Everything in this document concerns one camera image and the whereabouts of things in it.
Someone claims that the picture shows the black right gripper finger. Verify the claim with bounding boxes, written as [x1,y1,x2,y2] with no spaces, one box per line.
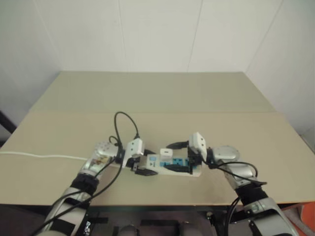
[163,165,191,174]
[166,140,189,150]

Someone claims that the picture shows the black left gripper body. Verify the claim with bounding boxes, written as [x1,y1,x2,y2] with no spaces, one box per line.
[127,157,148,173]

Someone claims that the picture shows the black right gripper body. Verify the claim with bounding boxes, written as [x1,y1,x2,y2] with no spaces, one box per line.
[186,145,201,173]

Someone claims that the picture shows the white power strip blue sockets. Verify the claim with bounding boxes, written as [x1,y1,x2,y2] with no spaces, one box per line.
[140,151,203,178]

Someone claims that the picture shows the white charger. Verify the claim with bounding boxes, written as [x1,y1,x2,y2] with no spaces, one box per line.
[159,147,174,163]

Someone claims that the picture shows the orange object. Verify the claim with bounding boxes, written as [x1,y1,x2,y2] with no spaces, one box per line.
[296,202,315,236]

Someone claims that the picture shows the black bar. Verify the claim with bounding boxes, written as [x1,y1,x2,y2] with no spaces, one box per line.
[0,110,18,135]

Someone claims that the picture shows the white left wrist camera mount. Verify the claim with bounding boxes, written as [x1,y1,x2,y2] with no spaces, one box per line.
[122,138,145,171]

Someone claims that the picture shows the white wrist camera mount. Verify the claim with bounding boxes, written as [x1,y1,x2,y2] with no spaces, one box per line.
[122,138,145,171]
[188,132,208,162]

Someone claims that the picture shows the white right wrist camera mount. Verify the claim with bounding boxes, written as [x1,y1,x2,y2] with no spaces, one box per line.
[188,132,208,162]

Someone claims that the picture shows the black table frame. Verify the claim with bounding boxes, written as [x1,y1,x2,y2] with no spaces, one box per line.
[0,196,315,236]

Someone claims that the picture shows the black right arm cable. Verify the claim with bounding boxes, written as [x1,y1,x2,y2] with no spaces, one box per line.
[206,157,268,226]

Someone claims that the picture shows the white power strip cord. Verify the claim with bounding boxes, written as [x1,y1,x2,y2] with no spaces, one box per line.
[0,151,89,162]

